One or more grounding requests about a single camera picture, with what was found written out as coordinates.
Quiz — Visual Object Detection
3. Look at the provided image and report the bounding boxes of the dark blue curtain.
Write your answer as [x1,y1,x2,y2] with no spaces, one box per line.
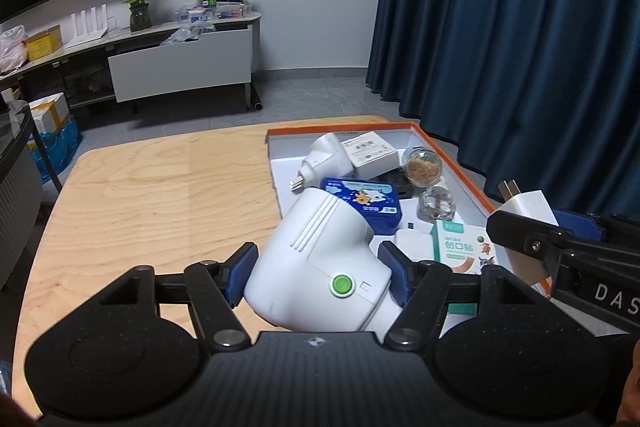
[365,0,640,228]

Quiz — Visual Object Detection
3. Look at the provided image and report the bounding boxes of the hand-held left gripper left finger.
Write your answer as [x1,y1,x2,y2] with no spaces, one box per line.
[97,242,260,353]

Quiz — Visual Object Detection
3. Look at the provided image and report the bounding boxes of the white television cabinet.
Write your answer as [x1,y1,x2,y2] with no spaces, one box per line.
[0,9,263,112]

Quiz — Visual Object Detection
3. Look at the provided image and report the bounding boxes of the white plastic bag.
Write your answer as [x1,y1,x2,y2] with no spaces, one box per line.
[0,26,28,75]

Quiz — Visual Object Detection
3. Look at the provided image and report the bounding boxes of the orange-edged white box lid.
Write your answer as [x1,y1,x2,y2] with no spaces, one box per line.
[265,122,556,303]

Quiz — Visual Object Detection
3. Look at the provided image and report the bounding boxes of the toothpick jar with blue lid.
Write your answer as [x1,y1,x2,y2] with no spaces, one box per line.
[402,148,443,188]

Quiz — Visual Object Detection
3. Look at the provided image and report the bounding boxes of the black wall charger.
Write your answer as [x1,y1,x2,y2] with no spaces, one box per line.
[372,169,416,200]

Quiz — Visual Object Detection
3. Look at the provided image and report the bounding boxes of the blue cartoon tin box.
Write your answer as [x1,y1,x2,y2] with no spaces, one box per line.
[320,177,402,235]

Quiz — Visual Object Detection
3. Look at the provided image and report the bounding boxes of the small white cardboard box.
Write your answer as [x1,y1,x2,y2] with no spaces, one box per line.
[341,132,398,176]

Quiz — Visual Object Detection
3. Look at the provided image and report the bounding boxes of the yellow box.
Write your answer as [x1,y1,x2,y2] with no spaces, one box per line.
[25,25,63,61]

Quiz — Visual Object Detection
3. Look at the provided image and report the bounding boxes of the white router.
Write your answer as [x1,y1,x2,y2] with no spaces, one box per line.
[70,7,108,48]

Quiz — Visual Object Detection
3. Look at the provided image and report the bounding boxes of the round glass coffee table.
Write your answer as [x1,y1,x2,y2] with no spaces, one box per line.
[0,99,61,293]

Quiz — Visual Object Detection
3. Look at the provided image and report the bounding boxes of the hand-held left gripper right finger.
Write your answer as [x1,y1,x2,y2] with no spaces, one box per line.
[377,241,546,353]

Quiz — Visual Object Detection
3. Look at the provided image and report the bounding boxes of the pile of small packets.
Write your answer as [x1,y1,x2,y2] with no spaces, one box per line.
[160,2,251,48]

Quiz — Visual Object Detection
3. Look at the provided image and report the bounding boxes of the clear liquid refill bottle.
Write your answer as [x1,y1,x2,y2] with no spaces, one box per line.
[417,177,458,224]

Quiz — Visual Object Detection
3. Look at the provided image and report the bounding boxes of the white rounded square case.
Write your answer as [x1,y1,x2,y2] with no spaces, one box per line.
[395,228,442,264]

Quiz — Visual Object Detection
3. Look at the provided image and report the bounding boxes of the white cube charger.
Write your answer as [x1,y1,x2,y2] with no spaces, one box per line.
[497,179,560,233]

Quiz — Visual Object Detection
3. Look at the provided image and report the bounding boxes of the white plug-in device green button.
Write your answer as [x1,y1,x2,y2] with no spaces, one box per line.
[242,187,393,333]

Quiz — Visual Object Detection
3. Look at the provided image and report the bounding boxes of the teal bandage box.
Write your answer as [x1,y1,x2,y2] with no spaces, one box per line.
[430,219,551,315]

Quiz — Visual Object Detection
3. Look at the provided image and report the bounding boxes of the white and yellow carton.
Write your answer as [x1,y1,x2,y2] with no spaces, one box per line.
[28,93,71,135]

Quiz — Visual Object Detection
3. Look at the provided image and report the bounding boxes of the plain white plug-in device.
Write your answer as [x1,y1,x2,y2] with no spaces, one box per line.
[289,133,358,194]

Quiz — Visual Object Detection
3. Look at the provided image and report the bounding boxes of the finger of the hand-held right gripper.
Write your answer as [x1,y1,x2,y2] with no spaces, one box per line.
[486,211,640,259]
[554,208,640,248]

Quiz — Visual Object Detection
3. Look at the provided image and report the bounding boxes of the person's right forearm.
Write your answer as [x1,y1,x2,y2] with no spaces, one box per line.
[614,338,640,427]

